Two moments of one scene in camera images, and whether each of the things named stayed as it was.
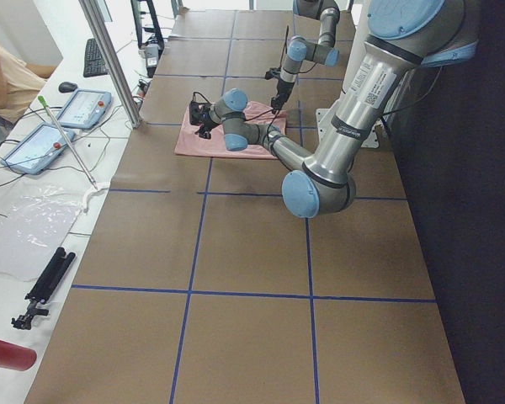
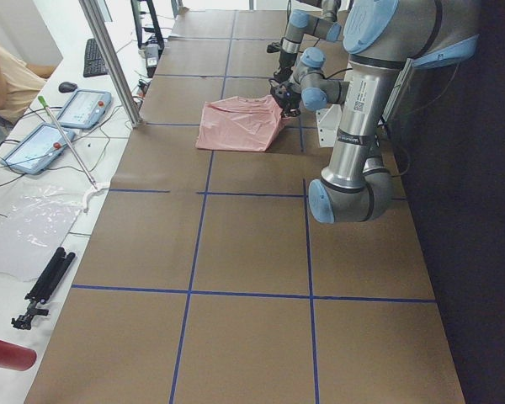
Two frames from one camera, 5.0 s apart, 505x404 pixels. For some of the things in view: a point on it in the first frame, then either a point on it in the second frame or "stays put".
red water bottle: (3, 354) stays put
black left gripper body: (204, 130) to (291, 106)
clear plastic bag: (31, 223) stays put
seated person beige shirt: (10, 85) stays put
